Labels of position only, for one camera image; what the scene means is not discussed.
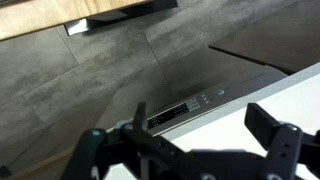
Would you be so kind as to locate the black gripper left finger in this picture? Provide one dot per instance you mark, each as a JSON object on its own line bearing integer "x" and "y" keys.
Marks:
{"x": 150, "y": 146}

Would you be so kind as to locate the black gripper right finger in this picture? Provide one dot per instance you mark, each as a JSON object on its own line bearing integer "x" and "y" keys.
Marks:
{"x": 283, "y": 146}

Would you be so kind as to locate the stainless steel dishwasher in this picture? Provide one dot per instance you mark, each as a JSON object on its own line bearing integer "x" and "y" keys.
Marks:
{"x": 186, "y": 106}

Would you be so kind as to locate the light wooden table top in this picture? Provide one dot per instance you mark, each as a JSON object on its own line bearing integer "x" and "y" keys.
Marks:
{"x": 40, "y": 13}

